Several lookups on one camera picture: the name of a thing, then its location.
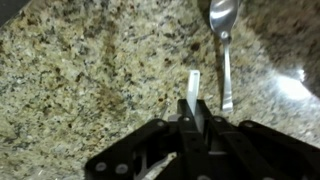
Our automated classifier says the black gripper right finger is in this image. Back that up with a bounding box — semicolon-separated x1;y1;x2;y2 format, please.
199;98;320;180

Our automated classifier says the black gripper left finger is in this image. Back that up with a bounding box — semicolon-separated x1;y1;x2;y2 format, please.
84;98;209;180

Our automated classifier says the metal spoon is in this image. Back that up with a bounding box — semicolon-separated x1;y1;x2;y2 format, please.
208;0;241;113

